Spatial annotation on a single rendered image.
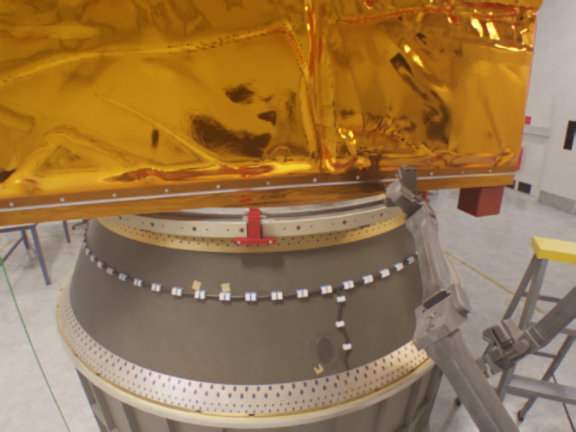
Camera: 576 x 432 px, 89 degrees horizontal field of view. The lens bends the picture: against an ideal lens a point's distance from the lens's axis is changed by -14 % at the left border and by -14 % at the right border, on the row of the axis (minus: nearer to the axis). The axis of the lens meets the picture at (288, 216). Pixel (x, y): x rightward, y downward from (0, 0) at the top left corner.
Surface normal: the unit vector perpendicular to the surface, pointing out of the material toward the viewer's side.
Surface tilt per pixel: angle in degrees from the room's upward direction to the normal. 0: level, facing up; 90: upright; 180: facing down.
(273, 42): 88
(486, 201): 90
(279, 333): 62
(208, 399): 43
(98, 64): 84
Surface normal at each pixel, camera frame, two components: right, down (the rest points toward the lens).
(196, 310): -0.12, -0.14
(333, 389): 0.19, -0.47
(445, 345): -0.69, -0.04
